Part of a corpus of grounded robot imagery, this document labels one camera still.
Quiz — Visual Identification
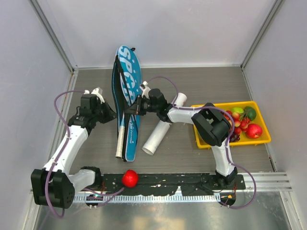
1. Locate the blue racket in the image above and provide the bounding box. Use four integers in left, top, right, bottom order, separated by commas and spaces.
116, 118, 125, 159

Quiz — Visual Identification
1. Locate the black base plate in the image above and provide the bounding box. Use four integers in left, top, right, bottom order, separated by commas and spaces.
74, 172, 248, 197

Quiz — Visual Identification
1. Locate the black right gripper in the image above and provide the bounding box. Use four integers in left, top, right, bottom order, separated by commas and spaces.
126, 94, 159, 115

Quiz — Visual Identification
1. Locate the yellow-green fruit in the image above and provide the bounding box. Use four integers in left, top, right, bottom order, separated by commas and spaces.
231, 107, 244, 114

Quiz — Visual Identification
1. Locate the white shuttlecock tube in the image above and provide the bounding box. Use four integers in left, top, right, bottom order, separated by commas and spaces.
141, 92, 188, 156

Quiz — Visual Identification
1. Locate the yellow plastic tray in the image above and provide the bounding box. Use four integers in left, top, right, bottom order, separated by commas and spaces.
190, 101, 272, 149

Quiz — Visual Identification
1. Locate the blue sport racket bag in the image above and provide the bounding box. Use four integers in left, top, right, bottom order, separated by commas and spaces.
111, 45, 142, 162

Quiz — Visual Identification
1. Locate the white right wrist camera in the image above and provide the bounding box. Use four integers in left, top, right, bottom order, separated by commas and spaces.
140, 81, 151, 98

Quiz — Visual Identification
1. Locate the red cherry bunch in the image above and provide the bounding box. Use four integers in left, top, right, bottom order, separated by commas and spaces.
226, 110, 251, 135

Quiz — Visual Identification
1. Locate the red apple in tray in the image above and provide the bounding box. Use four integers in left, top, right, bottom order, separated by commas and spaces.
245, 124, 263, 138

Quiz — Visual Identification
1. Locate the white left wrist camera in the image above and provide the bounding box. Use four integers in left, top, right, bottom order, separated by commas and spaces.
84, 87, 105, 103

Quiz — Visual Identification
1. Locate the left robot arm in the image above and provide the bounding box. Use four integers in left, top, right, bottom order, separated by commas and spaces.
31, 88, 117, 209

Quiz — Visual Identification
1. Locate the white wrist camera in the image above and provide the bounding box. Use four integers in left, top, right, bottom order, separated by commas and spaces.
140, 81, 151, 98
84, 87, 105, 103

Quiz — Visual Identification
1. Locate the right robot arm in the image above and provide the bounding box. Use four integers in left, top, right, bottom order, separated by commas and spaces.
125, 89, 237, 189

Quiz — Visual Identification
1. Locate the red apple on table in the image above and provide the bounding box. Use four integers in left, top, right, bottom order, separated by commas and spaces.
122, 170, 139, 188

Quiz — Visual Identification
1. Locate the green lime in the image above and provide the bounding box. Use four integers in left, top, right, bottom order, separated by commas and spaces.
244, 106, 257, 121

